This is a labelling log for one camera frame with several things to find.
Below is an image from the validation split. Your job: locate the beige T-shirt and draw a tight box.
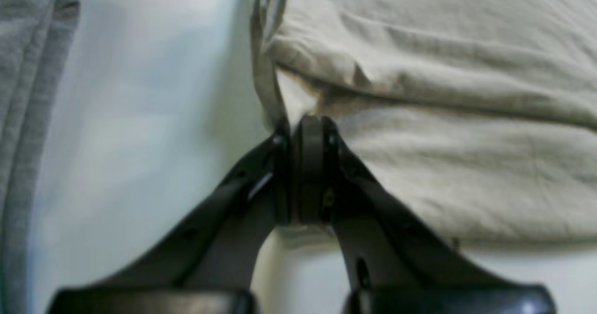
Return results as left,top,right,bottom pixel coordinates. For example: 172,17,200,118
250,0,597,243

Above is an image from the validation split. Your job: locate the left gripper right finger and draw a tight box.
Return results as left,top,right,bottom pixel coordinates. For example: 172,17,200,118
297,116,556,314

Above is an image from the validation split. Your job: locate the light grey T-shirt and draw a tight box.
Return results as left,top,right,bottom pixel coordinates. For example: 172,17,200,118
0,0,81,314

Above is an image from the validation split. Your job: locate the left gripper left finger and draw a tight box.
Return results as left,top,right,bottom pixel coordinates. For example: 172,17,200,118
49,131,290,314

